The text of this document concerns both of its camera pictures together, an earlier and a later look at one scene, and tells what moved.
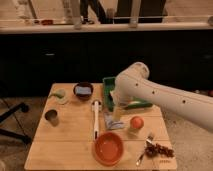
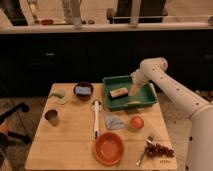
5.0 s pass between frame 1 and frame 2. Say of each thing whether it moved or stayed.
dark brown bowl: stayed
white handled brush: stayed
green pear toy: stayed
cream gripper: moved
